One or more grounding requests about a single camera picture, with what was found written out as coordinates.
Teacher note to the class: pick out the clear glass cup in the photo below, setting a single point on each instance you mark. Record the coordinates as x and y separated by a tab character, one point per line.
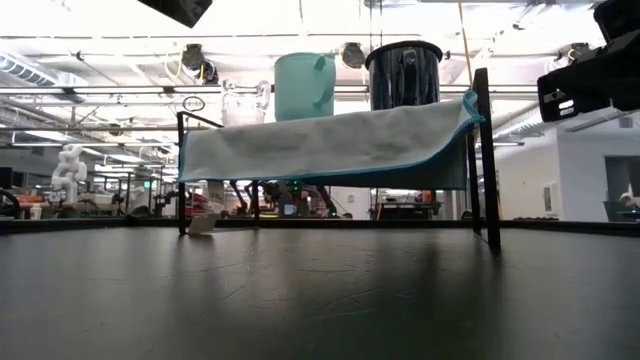
242	107

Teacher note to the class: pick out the teal plastic mug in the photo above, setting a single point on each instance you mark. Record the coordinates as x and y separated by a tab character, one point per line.
300	90

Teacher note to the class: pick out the dark blue speckled enamel mug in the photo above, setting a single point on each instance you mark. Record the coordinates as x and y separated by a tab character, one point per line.
402	80

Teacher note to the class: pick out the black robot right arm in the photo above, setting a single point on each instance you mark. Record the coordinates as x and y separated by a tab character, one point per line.
622	17

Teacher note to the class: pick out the black background robot arm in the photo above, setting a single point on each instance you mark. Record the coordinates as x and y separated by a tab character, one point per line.
280	197

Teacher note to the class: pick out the white paper tag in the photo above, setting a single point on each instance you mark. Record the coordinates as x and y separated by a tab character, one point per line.
205	222

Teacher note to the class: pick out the black ceiling camera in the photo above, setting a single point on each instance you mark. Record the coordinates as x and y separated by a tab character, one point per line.
353	55
192	56

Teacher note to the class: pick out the black metal shelf frame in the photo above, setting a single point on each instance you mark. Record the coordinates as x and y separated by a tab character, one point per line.
487	175

